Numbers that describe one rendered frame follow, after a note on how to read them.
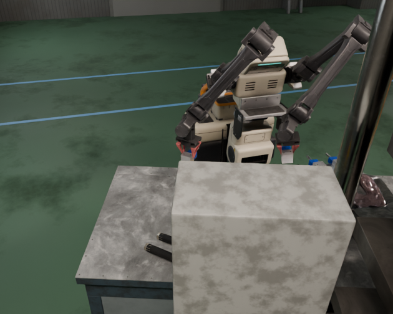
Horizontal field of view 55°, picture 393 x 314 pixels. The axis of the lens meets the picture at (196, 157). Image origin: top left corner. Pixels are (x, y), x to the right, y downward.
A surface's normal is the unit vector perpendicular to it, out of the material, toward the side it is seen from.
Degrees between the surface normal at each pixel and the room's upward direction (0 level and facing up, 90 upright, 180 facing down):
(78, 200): 0
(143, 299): 90
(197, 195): 0
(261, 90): 98
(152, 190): 0
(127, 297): 90
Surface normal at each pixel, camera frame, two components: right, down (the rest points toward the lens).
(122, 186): 0.02, -0.84
